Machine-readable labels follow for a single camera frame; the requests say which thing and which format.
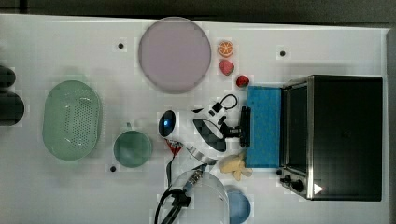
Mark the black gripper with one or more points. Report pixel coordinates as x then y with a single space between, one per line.
227 131

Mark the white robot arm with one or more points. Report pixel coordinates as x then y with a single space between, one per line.
203 133

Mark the black toaster oven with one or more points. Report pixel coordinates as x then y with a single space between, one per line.
331 138

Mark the peeled toy banana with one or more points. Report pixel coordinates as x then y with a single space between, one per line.
235 165

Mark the red strawberry toy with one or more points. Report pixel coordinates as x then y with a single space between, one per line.
242 81

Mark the red ketchup bottle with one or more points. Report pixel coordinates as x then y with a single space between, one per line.
174 146

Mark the pink strawberry toy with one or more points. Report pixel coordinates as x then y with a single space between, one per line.
226 67

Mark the blue bowl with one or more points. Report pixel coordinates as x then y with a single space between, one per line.
239 205

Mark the orange slice toy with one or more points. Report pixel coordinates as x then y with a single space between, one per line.
225 49

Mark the lilac round plate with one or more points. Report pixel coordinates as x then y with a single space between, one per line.
174 54

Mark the green metal cup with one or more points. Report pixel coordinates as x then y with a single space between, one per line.
132 148

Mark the green perforated colander basket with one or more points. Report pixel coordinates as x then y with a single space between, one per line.
72 120

